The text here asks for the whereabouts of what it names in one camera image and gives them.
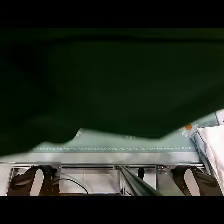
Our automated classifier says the dark green garment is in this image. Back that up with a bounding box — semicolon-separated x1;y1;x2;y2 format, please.
0;28;224;158

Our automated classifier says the white garment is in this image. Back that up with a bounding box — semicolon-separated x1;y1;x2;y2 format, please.
192;109;224;196

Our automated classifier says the silver frame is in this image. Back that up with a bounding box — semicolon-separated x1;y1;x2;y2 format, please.
0;151;214;197

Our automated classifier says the black cable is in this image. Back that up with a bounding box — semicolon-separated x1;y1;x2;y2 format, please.
54;175;90;195

